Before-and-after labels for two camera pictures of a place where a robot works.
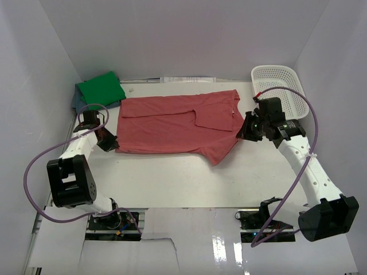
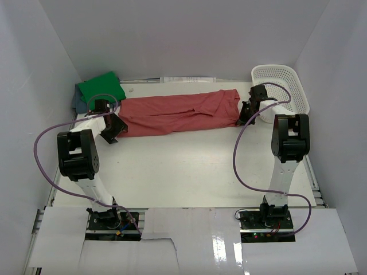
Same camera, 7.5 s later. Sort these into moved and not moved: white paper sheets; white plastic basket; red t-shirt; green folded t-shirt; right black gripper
Moved: right black gripper; red t-shirt
Not moved: white plastic basket; green folded t-shirt; white paper sheets
